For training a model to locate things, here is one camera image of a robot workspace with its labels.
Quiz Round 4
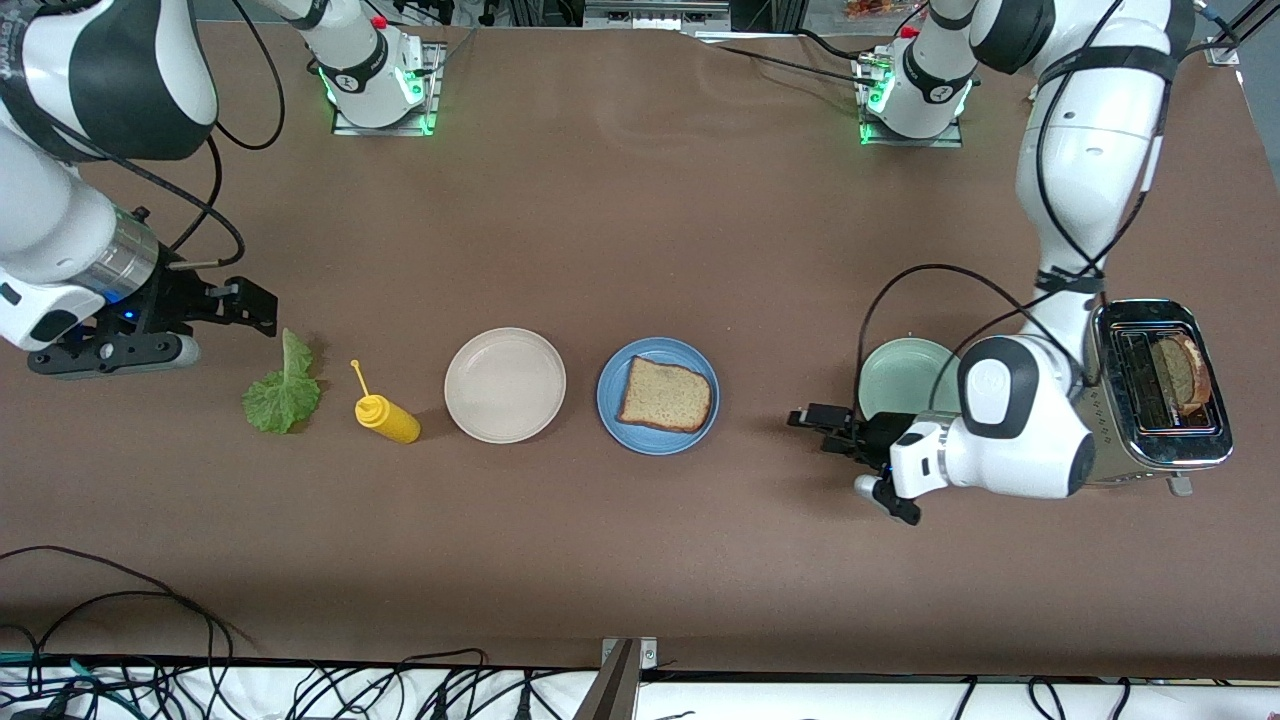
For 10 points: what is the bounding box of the green lettuce leaf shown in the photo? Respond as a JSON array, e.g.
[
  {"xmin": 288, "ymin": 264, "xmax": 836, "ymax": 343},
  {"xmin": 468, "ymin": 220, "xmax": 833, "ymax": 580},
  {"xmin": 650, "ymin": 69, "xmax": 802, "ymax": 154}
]
[{"xmin": 242, "ymin": 328, "xmax": 324, "ymax": 435}]

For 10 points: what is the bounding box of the brown bread slice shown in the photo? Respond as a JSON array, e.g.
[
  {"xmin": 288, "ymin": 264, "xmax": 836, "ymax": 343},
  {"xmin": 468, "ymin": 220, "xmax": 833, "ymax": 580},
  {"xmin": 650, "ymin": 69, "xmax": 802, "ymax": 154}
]
[
  {"xmin": 1150, "ymin": 332, "xmax": 1214, "ymax": 418},
  {"xmin": 616, "ymin": 356, "xmax": 714, "ymax": 434}
]

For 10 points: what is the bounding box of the yellow mustard squeeze bottle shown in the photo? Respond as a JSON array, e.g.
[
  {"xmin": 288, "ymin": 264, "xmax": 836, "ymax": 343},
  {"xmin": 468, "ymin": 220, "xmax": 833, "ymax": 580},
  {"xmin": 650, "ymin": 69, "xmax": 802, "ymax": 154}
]
[{"xmin": 349, "ymin": 359, "xmax": 422, "ymax": 445}]

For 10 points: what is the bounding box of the mint green round plate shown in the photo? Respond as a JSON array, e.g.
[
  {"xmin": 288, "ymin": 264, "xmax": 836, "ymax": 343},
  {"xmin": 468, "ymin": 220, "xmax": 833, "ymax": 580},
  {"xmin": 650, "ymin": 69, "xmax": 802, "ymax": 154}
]
[{"xmin": 858, "ymin": 337, "xmax": 966, "ymax": 421}]

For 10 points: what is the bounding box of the blue round plate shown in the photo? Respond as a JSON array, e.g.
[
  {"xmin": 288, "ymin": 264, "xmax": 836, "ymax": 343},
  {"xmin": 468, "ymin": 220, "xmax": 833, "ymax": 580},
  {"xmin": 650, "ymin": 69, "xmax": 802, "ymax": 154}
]
[{"xmin": 596, "ymin": 337, "xmax": 721, "ymax": 456}]

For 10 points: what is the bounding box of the beige round plate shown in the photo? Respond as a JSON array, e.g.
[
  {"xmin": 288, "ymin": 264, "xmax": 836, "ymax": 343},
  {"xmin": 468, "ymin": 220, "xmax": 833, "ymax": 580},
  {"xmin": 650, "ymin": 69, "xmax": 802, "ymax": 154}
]
[{"xmin": 444, "ymin": 327, "xmax": 568, "ymax": 445}]

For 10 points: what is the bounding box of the beige chrome toaster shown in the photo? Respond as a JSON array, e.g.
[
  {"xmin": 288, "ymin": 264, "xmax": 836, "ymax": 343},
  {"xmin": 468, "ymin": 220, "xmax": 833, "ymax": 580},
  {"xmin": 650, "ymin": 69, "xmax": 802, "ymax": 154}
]
[{"xmin": 1075, "ymin": 298, "xmax": 1234, "ymax": 498}]

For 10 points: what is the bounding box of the grey aluminium profile bar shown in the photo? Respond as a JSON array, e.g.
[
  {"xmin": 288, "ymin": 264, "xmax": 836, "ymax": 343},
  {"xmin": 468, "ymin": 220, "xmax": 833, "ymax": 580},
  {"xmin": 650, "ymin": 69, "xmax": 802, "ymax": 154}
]
[{"xmin": 572, "ymin": 640, "xmax": 641, "ymax": 720}]

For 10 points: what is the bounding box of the grey metal power strip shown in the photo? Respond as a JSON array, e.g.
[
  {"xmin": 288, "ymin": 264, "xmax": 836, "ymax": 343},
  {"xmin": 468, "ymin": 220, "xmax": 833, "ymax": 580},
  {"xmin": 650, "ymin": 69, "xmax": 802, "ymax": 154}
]
[{"xmin": 583, "ymin": 0, "xmax": 732, "ymax": 33}]

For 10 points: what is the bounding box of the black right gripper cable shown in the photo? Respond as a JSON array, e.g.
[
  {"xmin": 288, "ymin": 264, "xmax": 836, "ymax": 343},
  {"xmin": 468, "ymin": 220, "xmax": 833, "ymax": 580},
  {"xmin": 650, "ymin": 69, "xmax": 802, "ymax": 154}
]
[{"xmin": 160, "ymin": 135, "xmax": 248, "ymax": 271}]

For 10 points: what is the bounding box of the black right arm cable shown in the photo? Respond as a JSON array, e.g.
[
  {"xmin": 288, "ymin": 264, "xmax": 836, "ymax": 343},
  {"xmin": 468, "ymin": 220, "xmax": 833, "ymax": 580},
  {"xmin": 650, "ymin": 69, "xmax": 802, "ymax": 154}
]
[{"xmin": 212, "ymin": 0, "xmax": 286, "ymax": 151}]

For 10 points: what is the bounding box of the long black looping cable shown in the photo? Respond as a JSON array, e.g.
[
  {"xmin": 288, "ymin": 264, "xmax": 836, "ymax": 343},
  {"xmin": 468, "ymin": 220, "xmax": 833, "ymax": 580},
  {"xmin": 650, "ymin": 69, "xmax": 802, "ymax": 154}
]
[{"xmin": 0, "ymin": 545, "xmax": 251, "ymax": 666}]

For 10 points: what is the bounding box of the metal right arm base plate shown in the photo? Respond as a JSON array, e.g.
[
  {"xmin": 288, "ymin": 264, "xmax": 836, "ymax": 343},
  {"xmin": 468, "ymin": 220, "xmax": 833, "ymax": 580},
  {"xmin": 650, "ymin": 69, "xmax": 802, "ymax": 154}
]
[{"xmin": 332, "ymin": 42, "xmax": 443, "ymax": 136}]

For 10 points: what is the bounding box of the small metal table bracket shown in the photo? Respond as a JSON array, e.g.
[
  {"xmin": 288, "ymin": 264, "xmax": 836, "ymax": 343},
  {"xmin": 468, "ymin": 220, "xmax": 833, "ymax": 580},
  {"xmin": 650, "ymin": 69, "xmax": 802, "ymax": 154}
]
[{"xmin": 601, "ymin": 637, "xmax": 659, "ymax": 669}]

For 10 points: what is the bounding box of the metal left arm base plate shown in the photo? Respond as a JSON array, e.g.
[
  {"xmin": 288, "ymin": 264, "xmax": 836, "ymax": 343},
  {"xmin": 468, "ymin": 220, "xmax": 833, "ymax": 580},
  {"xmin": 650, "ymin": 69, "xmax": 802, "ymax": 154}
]
[{"xmin": 855, "ymin": 55, "xmax": 963, "ymax": 148}]

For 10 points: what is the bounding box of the black cable on table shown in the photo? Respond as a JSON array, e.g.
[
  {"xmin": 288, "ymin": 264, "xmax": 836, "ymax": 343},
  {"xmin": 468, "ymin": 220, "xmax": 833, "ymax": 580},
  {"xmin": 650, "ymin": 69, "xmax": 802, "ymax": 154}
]
[{"xmin": 695, "ymin": 28, "xmax": 886, "ymax": 89}]

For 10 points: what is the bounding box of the aluminium frame corner bracket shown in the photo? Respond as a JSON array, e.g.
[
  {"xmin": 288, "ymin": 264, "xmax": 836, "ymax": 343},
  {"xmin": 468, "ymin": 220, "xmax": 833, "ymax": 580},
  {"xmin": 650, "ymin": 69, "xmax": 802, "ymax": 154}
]
[{"xmin": 1200, "ymin": 0, "xmax": 1280, "ymax": 69}]

